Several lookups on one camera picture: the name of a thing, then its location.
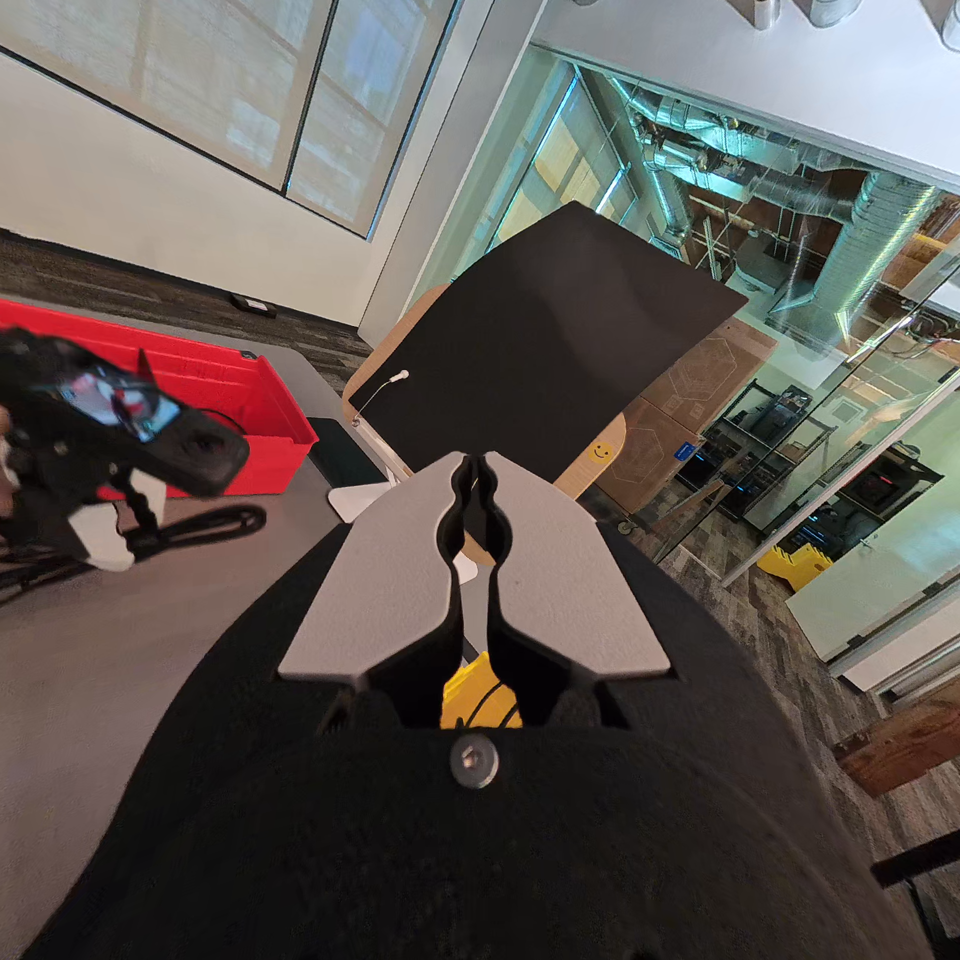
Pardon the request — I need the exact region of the black sheet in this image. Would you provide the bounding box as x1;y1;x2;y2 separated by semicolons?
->
351;201;750;485

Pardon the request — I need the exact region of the yellow floor sign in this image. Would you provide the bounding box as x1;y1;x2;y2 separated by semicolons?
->
756;543;834;599

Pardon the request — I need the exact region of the cardboard box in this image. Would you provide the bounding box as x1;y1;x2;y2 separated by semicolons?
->
641;315;779;438
596;397;708;516

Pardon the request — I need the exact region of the yellow plastic bin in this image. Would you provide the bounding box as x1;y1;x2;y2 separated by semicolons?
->
440;651;522;729

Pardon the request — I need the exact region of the wooden post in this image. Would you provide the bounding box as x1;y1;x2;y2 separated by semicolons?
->
832;697;960;798

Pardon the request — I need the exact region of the ribbed silver duct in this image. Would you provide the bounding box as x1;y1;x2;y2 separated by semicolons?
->
813;171;944;348

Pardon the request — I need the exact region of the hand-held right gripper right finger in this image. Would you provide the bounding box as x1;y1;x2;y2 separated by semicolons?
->
480;450;672;727

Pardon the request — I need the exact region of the red plastic bin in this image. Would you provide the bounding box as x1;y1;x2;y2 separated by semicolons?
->
0;298;320;500

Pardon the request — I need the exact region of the dark pad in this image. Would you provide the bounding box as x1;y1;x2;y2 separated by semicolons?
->
306;417;385;490

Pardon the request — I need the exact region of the black wire shelf rack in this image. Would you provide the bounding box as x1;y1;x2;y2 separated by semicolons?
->
701;378;835;520

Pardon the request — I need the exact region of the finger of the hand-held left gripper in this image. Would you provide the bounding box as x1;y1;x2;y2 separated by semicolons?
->
71;501;138;573
116;468;168;537

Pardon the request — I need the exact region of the person's left hand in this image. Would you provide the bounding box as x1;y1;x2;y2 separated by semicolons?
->
0;405;22;519

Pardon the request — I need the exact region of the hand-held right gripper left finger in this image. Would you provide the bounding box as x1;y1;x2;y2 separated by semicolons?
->
277;451;477;727

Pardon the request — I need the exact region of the thick black cable brown plug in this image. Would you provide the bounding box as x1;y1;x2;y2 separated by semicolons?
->
0;504;267;601

